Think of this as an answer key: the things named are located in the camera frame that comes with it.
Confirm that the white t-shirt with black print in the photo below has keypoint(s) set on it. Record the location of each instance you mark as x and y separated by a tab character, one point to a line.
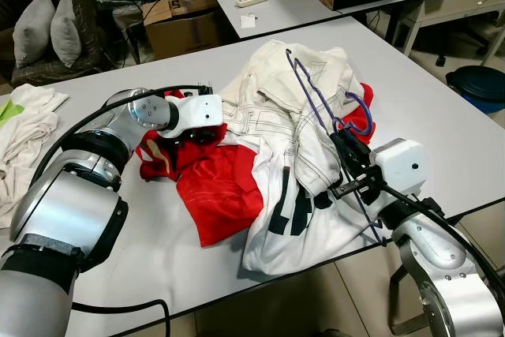
316	234

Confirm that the purple clothes hanger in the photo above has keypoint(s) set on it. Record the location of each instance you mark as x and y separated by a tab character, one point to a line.
316	99

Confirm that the white cloth with green tag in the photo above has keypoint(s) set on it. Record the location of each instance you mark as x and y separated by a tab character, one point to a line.
28	140

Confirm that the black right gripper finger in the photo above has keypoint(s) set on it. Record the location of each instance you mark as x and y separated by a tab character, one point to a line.
355	147
338	147

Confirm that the cream white jeans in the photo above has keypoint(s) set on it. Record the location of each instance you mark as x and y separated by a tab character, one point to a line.
268	92

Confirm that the white paper tag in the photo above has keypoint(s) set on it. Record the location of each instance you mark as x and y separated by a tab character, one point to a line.
248	21

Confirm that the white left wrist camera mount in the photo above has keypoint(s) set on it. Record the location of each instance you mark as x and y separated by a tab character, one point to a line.
197	112

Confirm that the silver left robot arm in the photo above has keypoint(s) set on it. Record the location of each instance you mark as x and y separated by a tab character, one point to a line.
67	211

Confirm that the dark wicker chair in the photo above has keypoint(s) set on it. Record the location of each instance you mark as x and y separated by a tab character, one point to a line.
87	5

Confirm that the white background table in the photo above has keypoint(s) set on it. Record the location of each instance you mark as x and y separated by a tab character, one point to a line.
292	5

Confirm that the plain red garment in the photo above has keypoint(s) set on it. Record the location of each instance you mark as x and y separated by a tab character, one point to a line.
361	120

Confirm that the grey pillow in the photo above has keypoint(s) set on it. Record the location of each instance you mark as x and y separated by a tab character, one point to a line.
31	29
67	29

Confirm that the open brown cardboard box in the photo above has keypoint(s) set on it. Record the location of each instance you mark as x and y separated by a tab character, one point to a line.
181	37

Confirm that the red shirt with printed patch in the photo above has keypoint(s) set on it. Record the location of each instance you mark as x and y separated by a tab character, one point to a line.
217	195

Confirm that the dark blue round bin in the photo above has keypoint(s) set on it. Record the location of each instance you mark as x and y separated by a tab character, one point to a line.
477	84

